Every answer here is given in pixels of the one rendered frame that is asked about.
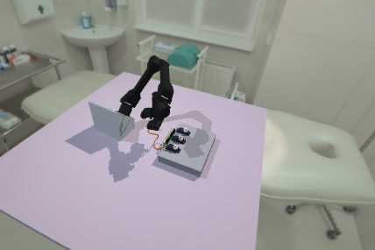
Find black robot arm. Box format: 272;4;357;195
117;55;173;119

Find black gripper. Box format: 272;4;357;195
146;108;164;131

